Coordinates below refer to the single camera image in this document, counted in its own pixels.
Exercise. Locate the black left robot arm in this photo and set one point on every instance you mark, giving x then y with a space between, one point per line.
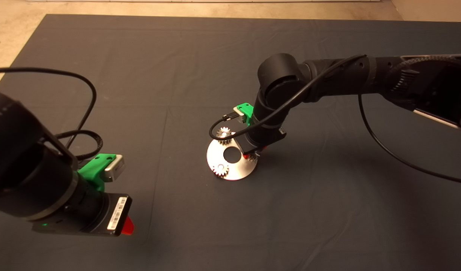
23 169

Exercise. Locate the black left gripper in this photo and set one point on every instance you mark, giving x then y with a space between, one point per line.
117 216

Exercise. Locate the green right camera mount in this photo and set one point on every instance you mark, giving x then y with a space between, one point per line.
247 111

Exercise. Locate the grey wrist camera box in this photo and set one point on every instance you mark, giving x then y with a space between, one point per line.
115 169
240 114

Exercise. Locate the green left camera mount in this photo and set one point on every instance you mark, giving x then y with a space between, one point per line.
93 169

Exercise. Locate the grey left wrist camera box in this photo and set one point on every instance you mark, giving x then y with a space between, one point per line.
115 169

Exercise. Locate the dark bevel gear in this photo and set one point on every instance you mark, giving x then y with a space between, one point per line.
253 157

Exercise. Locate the small steel planetary gear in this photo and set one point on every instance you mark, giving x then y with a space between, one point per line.
220 171
223 140

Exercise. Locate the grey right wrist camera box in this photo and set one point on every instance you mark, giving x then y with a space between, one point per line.
240 114

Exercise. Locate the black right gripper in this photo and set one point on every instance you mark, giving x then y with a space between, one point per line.
264 139

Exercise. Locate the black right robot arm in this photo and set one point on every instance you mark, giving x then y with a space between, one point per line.
279 71

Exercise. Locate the round metal carrier plate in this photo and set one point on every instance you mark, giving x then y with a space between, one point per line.
238 171

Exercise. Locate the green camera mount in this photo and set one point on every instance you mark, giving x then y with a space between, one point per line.
247 111
93 169

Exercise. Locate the dark grey table cloth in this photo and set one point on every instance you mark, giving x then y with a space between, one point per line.
290 226

